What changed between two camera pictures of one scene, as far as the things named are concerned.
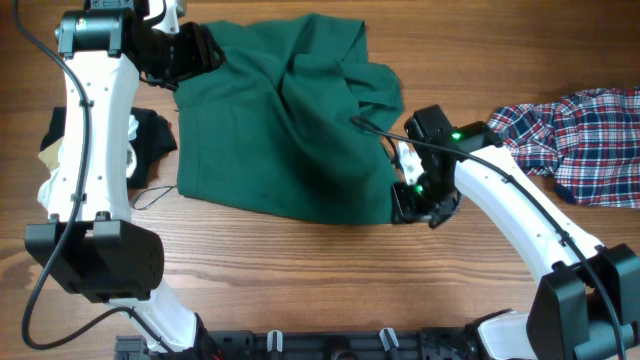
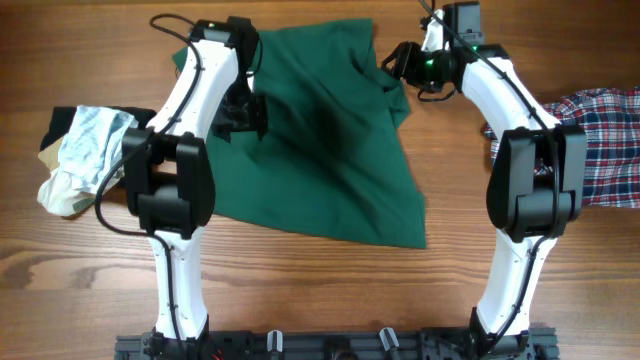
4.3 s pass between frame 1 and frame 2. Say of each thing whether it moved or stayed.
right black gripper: moved
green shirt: moved
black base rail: stayed
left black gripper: moved
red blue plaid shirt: stayed
